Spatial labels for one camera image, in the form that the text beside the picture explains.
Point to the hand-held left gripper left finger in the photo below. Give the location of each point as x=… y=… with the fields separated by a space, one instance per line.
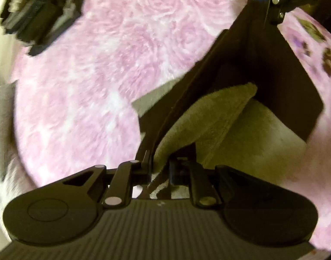
x=146 y=168

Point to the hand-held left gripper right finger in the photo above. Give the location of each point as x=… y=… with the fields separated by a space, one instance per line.
x=175 y=172

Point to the grey and black sweater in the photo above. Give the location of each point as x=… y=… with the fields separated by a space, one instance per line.
x=263 y=73

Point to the spotted blanket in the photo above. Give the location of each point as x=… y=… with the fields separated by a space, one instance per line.
x=328 y=59

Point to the pink rose blanket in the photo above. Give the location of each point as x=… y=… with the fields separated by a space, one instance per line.
x=87 y=86

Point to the grey cloth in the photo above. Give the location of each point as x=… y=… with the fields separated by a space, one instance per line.
x=3 y=127

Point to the black device at corner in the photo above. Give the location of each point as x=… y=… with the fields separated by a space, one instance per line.
x=43 y=10

